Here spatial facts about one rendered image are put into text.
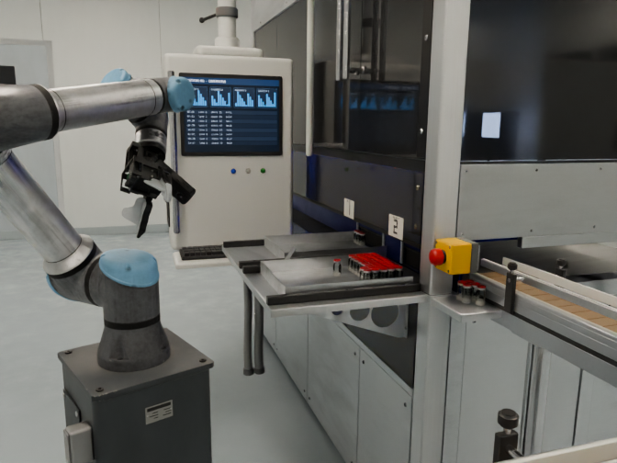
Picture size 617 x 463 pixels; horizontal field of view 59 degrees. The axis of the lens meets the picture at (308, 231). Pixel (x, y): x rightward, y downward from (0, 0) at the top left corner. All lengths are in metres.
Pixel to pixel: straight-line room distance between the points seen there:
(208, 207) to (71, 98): 1.20
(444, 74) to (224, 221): 1.18
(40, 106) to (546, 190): 1.17
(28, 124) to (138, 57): 5.75
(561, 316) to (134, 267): 0.86
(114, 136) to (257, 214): 4.60
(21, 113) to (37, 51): 5.78
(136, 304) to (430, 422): 0.81
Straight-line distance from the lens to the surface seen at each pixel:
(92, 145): 6.70
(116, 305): 1.18
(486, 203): 1.41
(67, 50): 6.76
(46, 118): 1.02
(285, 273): 1.53
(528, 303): 1.26
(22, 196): 1.16
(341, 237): 1.96
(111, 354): 1.21
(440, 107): 1.32
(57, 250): 1.22
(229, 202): 2.19
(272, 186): 2.21
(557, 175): 1.53
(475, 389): 1.56
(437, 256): 1.27
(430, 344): 1.42
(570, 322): 1.17
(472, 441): 1.63
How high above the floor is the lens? 1.29
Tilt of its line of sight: 11 degrees down
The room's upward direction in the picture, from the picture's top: 1 degrees clockwise
